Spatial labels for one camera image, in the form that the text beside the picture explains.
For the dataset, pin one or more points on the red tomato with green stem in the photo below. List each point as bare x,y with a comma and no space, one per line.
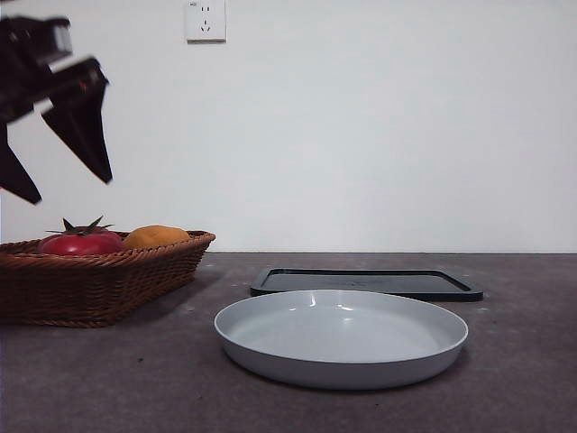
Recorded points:
81,243

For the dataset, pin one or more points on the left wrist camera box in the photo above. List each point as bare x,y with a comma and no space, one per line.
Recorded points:
61,40

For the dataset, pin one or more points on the black rectangular tray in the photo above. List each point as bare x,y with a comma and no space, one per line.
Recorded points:
405,281

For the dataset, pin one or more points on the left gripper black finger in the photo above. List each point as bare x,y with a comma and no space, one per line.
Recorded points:
85,126
15,176

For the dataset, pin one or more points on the grey round plate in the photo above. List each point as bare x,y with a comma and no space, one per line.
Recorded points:
338,334

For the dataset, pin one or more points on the orange round fruit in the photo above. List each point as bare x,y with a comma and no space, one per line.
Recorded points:
155,235

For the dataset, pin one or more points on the white wall socket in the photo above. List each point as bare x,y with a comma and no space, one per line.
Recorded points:
206,22

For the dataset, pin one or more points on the brown wicker basket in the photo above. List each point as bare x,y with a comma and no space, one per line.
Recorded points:
90,284

